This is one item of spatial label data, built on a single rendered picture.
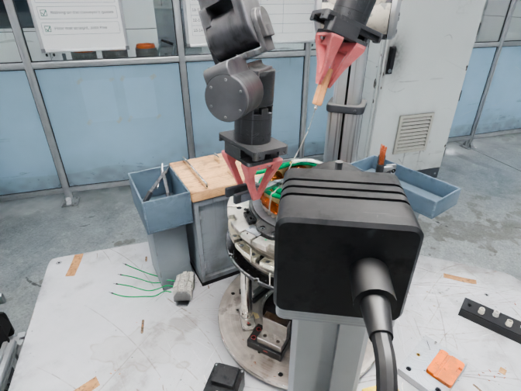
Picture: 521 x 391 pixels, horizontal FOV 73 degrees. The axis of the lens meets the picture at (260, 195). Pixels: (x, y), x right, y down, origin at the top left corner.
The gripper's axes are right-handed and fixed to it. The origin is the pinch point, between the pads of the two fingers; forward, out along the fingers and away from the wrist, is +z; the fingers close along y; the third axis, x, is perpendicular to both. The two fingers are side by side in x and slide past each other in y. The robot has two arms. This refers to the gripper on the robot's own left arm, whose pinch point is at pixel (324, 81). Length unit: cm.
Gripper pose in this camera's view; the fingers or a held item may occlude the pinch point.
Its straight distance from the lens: 61.4
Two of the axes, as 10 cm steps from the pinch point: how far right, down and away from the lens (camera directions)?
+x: -2.3, -4.0, 8.9
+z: -3.3, 8.9, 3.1
